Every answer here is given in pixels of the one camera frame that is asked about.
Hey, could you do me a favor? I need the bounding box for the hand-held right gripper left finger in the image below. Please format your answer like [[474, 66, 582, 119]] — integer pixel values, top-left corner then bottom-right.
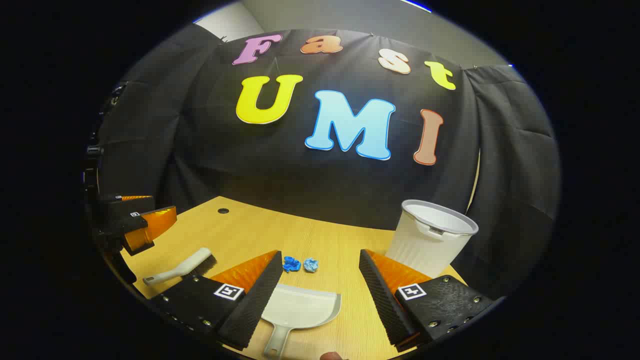
[[150, 250, 284, 351]]

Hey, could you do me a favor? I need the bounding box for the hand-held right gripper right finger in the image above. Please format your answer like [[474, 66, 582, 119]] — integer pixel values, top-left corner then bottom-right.
[[358, 249, 496, 353]]

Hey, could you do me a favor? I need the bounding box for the grey plastic dustpan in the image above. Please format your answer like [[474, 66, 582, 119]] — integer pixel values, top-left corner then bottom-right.
[[260, 284, 342, 360]]

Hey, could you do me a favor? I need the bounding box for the small grey broom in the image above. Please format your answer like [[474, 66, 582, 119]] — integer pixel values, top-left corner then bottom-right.
[[142, 247, 218, 287]]

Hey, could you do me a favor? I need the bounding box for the white ribbed garbage bin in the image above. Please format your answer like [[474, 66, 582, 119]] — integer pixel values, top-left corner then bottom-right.
[[385, 199, 479, 279]]

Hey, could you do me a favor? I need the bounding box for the black backdrop cloth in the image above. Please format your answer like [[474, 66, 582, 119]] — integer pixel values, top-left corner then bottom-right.
[[95, 22, 561, 301]]

